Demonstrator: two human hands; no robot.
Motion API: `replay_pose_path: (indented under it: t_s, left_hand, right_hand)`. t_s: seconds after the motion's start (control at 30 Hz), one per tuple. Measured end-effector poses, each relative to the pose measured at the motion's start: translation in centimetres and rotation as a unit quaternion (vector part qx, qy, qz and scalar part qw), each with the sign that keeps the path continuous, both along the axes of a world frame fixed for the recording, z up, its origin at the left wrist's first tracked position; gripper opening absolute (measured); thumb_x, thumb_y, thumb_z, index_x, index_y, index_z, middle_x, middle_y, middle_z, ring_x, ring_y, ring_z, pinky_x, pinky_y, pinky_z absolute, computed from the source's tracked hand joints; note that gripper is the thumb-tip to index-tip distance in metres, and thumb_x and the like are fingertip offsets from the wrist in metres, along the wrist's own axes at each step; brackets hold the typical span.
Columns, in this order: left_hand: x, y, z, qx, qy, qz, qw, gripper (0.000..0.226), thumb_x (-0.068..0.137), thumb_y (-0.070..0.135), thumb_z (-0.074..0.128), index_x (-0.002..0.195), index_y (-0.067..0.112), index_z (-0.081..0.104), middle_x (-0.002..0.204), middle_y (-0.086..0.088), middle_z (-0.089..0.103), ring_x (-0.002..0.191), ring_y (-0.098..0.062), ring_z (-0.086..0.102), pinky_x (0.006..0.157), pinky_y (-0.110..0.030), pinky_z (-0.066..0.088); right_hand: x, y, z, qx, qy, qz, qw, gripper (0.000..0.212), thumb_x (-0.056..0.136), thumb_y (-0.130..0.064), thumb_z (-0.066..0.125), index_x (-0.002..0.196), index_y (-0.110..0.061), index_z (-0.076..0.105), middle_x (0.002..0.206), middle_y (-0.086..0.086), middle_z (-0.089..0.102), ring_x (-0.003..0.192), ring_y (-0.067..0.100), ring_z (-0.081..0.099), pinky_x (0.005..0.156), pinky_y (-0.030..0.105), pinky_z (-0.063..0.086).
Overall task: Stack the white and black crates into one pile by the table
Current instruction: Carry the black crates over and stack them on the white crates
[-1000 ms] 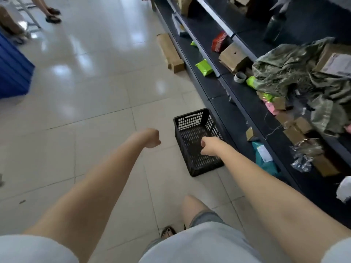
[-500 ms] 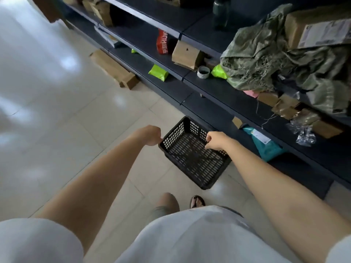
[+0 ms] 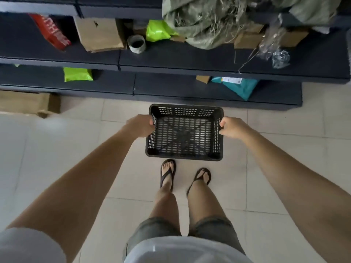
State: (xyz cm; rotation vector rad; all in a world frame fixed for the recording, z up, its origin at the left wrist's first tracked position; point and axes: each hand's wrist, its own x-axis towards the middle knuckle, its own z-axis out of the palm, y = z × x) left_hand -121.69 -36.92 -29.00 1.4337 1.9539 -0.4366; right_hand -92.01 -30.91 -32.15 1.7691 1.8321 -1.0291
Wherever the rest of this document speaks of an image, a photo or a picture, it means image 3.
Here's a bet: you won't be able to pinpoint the white shirt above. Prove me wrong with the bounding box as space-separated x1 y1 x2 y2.
0 227 258 263

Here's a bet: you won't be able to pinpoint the person's leg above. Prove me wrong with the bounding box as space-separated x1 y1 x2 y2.
187 168 227 230
148 159 181 236

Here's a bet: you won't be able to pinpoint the person's right leg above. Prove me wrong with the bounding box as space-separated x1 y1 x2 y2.
187 168 227 230

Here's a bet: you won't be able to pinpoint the brown paper bag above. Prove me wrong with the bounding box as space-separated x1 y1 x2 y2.
73 17 127 53

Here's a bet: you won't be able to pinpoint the person's right forearm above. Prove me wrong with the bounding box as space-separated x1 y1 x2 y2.
241 129 351 263

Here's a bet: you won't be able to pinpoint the grey tape roll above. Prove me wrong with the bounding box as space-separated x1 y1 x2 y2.
127 35 146 54

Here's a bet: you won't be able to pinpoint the black right flip-flop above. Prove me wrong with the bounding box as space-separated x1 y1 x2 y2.
186 168 212 197

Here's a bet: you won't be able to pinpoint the lime green mailer bag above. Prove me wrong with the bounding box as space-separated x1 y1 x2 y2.
63 67 94 82
146 20 180 42

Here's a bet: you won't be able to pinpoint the red printed packet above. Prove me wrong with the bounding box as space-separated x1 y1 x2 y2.
28 14 72 51

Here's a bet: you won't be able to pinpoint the grey denim shorts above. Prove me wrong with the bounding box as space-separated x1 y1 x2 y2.
126 215 246 258

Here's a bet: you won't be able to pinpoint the green woven sack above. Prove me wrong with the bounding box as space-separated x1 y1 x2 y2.
161 0 342 50

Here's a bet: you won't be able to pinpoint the black flip-flop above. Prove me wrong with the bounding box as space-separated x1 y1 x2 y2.
186 168 212 197
160 159 176 193

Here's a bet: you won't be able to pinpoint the black left flip-flop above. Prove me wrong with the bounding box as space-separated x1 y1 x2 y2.
160 159 176 193

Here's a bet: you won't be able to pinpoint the person's left leg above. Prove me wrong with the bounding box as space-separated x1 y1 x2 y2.
148 159 181 236

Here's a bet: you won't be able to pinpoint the flat cardboard box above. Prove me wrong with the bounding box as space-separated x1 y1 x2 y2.
0 90 61 119

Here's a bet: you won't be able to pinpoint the person's left hand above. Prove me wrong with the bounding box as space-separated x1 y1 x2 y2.
126 114 156 138

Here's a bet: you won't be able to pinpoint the teal mailer bag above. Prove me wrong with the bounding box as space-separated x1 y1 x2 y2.
211 77 260 101

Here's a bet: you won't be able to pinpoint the person's left forearm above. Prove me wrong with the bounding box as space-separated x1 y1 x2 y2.
5 126 137 260

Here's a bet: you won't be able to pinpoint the black plastic basket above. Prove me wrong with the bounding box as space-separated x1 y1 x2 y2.
145 104 224 161

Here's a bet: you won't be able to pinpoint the clear plastic wrap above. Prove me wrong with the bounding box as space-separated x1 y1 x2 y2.
256 26 290 69

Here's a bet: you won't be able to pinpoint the dark grey shelf unit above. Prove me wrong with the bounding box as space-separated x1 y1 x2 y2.
0 0 351 110

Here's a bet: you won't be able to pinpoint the person's right hand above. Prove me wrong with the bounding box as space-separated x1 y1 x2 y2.
219 117 252 140

